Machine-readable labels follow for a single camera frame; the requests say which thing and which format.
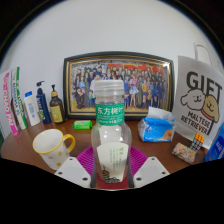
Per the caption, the blue tissue pack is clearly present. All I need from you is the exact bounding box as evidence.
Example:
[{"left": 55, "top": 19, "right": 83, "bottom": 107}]
[{"left": 137, "top": 106, "right": 177, "bottom": 143}]

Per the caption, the small patterned packet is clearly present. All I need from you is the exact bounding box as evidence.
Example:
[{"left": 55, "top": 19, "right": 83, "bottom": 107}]
[{"left": 171, "top": 142, "right": 197, "bottom": 165}]

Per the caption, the framed group picture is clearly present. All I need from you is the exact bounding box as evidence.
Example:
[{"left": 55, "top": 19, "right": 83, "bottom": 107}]
[{"left": 62, "top": 50, "right": 175, "bottom": 121}]

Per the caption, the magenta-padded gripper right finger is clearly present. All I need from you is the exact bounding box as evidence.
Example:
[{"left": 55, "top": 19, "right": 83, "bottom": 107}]
[{"left": 128, "top": 145, "right": 171, "bottom": 189}]

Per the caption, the white bottle with blue cap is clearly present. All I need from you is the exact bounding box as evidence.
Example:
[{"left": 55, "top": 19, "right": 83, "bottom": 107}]
[{"left": 23, "top": 90, "right": 41, "bottom": 127}]

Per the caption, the dark blue pump bottle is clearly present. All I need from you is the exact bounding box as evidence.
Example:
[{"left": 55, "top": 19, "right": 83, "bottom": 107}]
[{"left": 35, "top": 80, "right": 52, "bottom": 125}]

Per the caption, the small green packet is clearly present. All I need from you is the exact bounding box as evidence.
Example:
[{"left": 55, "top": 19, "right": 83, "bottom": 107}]
[{"left": 72, "top": 119, "right": 93, "bottom": 130}]

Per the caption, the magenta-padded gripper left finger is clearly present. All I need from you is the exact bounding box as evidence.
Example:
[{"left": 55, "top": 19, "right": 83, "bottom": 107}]
[{"left": 53, "top": 145, "right": 97, "bottom": 189}]

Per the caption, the amber pump bottle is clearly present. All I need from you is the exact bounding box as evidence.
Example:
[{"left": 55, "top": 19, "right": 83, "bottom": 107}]
[{"left": 49, "top": 84, "right": 66, "bottom": 125}]

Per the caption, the white paper gift bag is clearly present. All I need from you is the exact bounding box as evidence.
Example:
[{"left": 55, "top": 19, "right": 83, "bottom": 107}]
[{"left": 171, "top": 41, "right": 224, "bottom": 150}]

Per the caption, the long pink box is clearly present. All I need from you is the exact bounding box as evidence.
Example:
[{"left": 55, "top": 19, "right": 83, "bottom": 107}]
[{"left": 0, "top": 69, "right": 20, "bottom": 137}]

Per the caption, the long green and white box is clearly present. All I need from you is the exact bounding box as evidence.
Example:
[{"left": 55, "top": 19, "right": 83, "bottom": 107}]
[{"left": 10, "top": 66, "right": 29, "bottom": 131}]

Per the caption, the white mug with yellow rim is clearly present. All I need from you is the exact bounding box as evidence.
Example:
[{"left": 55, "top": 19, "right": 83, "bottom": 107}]
[{"left": 32, "top": 128, "right": 77, "bottom": 171}]

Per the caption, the clear bottle with green label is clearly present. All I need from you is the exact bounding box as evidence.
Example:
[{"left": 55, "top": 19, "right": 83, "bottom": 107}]
[{"left": 90, "top": 79, "right": 133, "bottom": 184}]

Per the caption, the blue detergent bottle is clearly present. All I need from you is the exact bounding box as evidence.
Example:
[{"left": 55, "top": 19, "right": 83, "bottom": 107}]
[{"left": 204, "top": 121, "right": 224, "bottom": 163}]

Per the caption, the puzzle cube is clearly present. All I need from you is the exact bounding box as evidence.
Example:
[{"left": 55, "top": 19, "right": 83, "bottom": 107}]
[{"left": 189, "top": 132, "right": 205, "bottom": 153}]

